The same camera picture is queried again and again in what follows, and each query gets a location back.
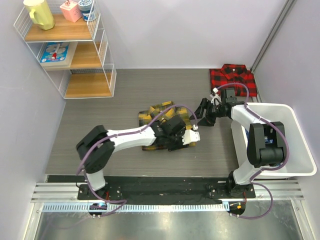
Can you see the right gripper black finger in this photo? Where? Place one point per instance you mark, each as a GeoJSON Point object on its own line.
{"type": "Point", "coordinates": [201, 108]}
{"type": "Point", "coordinates": [207, 121]}

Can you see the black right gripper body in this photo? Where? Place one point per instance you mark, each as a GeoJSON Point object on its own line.
{"type": "Point", "coordinates": [213, 112]}

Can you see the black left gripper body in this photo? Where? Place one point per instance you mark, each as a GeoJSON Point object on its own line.
{"type": "Point", "coordinates": [175, 140]}

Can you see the yellow plaid long sleeve shirt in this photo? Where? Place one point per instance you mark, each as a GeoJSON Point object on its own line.
{"type": "Point", "coordinates": [160, 115]}

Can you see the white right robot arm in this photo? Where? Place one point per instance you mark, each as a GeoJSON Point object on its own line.
{"type": "Point", "coordinates": [267, 148]}

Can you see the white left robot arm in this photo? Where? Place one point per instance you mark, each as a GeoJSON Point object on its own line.
{"type": "Point", "coordinates": [99, 144]}

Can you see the red plaid folded shirt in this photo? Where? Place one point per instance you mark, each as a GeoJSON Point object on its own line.
{"type": "Point", "coordinates": [233, 73]}

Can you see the white plastic bin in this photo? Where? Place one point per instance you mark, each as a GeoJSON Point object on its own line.
{"type": "Point", "coordinates": [300, 162]}

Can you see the blue white book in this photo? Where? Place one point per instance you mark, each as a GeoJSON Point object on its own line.
{"type": "Point", "coordinates": [57, 54]}

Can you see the blue white patterned cup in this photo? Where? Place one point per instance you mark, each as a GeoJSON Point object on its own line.
{"type": "Point", "coordinates": [87, 10]}

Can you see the pink box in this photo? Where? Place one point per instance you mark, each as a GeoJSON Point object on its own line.
{"type": "Point", "coordinates": [71, 11]}

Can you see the yellow pitcher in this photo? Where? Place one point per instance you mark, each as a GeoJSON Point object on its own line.
{"type": "Point", "coordinates": [40, 13]}

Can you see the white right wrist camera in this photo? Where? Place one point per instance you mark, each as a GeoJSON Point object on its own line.
{"type": "Point", "coordinates": [215, 97]}

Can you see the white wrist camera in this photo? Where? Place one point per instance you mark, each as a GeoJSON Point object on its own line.
{"type": "Point", "coordinates": [191, 135]}
{"type": "Point", "coordinates": [215, 97]}

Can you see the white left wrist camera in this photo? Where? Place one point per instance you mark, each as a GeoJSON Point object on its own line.
{"type": "Point", "coordinates": [191, 135]}

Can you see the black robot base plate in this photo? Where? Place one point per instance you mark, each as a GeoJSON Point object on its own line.
{"type": "Point", "coordinates": [145, 190]}

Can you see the aluminium rail frame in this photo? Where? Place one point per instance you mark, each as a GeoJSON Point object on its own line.
{"type": "Point", "coordinates": [70, 193]}

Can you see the white wire wooden shelf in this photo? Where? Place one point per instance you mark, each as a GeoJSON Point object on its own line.
{"type": "Point", "coordinates": [92, 73]}

